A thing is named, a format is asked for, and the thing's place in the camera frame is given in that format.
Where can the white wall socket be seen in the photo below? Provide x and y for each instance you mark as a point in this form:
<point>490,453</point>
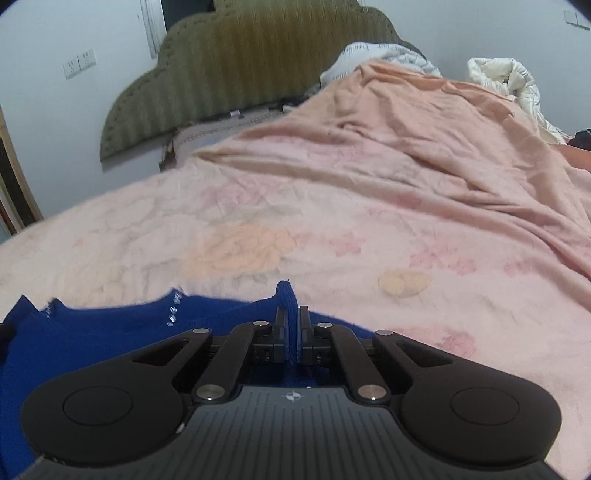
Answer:
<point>87,59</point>
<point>70,69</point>

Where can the pink floral blanket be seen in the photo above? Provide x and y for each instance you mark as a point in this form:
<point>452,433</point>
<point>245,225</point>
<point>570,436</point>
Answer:
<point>323,230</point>

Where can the dark garment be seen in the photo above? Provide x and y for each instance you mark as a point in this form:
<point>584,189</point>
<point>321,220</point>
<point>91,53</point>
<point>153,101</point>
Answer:
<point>581,140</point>

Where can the wooden door frame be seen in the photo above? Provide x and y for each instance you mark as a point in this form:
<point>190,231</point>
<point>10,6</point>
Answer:
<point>16,175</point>

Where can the blue beaded sweater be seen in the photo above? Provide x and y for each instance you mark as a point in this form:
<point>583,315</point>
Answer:
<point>115,332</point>

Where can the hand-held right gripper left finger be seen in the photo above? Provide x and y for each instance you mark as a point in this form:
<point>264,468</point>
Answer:
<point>282,334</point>

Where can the white wall switch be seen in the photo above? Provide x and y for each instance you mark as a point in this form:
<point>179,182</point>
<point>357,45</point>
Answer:
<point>577,18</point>

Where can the peach bed sheet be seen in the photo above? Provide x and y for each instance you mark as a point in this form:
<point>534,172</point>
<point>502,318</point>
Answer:
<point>438,138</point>

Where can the grey trimmed pillow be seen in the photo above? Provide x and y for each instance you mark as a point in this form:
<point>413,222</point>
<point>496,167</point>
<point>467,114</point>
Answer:
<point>207,134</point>

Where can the cream duvet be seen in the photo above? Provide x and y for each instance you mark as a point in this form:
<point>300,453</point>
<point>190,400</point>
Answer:
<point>512,81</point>

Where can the green striped headboard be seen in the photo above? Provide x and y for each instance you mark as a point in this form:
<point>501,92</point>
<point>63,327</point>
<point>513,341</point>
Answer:
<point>240,64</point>

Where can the white quilted pillow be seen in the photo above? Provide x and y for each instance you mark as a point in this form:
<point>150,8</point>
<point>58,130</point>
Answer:
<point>369,57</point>

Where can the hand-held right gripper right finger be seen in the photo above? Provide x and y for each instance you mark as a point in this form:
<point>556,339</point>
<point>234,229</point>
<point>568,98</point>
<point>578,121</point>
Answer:
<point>304,334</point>

